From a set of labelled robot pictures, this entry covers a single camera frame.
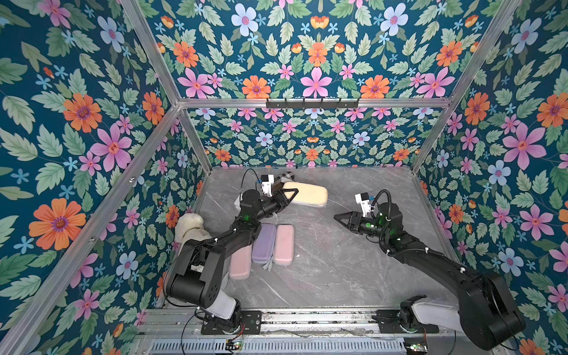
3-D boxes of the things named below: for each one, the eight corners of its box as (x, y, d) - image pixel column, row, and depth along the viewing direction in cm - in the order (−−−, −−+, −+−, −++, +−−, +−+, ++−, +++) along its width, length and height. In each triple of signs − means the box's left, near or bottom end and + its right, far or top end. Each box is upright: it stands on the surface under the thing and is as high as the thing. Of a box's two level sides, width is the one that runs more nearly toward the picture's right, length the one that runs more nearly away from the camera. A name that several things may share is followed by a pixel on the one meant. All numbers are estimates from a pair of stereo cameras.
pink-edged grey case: (274, 265, 88) (273, 261, 85) (277, 229, 98) (276, 225, 95) (293, 265, 88) (293, 261, 85) (294, 229, 98) (294, 225, 95)
